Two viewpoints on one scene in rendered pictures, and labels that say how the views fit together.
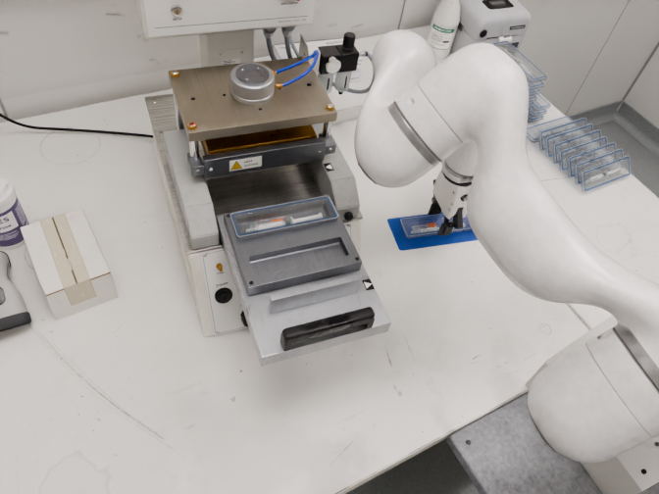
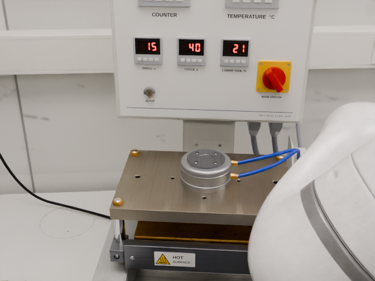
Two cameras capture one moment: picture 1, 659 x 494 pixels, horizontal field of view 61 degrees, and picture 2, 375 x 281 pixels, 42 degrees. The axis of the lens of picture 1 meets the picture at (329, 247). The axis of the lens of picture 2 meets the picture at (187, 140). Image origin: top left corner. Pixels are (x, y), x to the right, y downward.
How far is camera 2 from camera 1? 0.37 m
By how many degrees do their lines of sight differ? 34
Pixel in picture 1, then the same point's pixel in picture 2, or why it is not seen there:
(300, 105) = (254, 201)
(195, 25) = (167, 110)
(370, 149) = (259, 245)
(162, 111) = not seen: hidden behind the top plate
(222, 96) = (169, 179)
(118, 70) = not seen: hidden behind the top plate
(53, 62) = (80, 148)
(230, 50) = (207, 141)
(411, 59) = (366, 131)
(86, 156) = (75, 233)
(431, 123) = (361, 212)
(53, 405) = not seen: outside the picture
